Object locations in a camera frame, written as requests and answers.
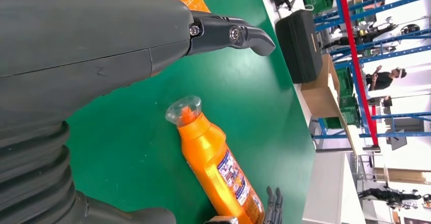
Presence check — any blue shelving rack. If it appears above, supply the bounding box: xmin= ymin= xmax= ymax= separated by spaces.
xmin=311 ymin=0 xmax=431 ymax=149

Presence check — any black carrying case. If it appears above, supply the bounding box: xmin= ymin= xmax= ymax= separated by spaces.
xmin=275 ymin=9 xmax=323 ymax=84

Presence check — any open cardboard box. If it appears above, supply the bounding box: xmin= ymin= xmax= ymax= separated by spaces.
xmin=300 ymin=53 xmax=359 ymax=156

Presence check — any white table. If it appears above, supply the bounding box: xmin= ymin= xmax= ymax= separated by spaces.
xmin=302 ymin=151 xmax=367 ymax=224

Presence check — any background person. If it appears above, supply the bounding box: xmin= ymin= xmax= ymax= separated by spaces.
xmin=365 ymin=65 xmax=408 ymax=92

